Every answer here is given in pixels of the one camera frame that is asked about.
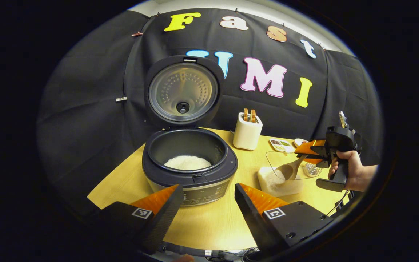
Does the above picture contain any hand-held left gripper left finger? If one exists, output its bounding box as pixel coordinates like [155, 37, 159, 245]
[97, 184, 184, 255]

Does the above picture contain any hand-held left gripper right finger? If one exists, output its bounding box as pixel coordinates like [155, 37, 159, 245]
[234, 183, 335, 257]

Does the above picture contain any clear square chopstick holder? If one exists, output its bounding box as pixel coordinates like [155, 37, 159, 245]
[302, 162, 323, 178]

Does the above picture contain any wooden spoon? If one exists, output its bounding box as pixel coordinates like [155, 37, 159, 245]
[274, 155, 308, 181]

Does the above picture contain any black rice cooker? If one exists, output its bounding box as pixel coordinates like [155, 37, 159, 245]
[142, 55, 238, 207]

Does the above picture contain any white divided dish of beans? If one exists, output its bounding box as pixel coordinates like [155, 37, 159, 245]
[270, 139, 296, 153]

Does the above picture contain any white toaster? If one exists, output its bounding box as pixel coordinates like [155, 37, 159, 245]
[233, 112, 263, 151]

